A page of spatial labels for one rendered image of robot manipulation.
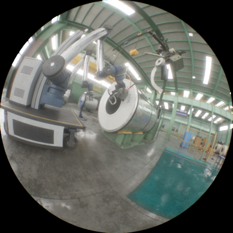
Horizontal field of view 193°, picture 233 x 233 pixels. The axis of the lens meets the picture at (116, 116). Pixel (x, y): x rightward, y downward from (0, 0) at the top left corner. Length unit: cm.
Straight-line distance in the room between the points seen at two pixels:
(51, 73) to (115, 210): 101
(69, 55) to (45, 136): 73
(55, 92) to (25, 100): 44
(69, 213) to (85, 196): 20
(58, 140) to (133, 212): 87
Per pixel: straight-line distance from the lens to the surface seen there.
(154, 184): 92
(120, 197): 66
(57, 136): 75
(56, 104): 81
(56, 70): 59
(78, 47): 77
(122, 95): 114
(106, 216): 59
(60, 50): 120
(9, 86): 382
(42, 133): 76
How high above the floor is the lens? 58
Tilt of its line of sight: 2 degrees down
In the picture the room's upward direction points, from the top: 18 degrees clockwise
